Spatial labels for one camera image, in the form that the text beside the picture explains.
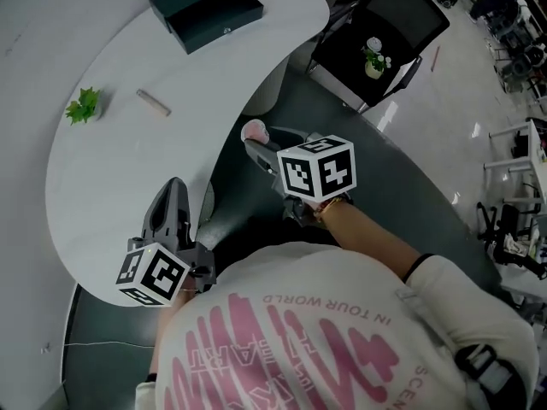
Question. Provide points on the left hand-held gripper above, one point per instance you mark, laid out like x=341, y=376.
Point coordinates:
x=149, y=276

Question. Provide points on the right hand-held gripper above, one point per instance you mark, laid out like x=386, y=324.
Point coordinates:
x=320, y=169

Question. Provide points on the pink round object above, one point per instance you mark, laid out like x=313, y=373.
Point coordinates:
x=255, y=130

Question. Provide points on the small beige stick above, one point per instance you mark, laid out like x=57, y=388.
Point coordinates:
x=154, y=103

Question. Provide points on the dark green box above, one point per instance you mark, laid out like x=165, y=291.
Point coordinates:
x=205, y=7

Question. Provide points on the person's right forearm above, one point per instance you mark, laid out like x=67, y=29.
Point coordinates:
x=367, y=237

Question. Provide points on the person's left forearm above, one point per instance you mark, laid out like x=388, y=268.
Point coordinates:
x=168, y=331

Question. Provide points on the white kidney-shaped desk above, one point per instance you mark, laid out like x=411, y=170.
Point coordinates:
x=137, y=152

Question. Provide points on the white ribbed column leg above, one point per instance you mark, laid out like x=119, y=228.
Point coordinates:
x=265, y=88

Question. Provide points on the white flower in pale pot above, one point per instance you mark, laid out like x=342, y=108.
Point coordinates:
x=375, y=60

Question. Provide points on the small green potted plant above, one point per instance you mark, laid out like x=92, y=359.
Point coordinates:
x=83, y=107

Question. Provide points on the black mesh office chair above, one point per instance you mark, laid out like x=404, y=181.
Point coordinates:
x=384, y=11

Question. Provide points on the person's cream printed shirt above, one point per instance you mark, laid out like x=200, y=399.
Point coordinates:
x=320, y=314

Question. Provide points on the black wheeled stand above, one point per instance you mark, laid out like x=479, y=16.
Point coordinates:
x=508, y=233

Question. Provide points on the white drawer pedestal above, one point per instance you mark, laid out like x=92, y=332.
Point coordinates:
x=208, y=203

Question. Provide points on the white wall socket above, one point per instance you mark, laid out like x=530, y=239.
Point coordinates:
x=45, y=349

